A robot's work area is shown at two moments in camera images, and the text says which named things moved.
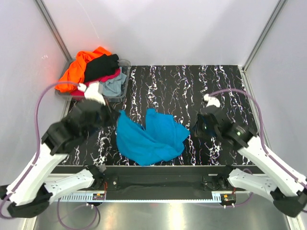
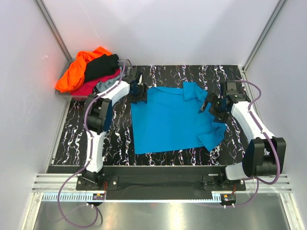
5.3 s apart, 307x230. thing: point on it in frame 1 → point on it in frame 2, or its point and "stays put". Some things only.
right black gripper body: (202, 131) → (217, 104)
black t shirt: (102, 66) stays put
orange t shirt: (75, 71) stays put
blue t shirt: (162, 139) → (171, 119)
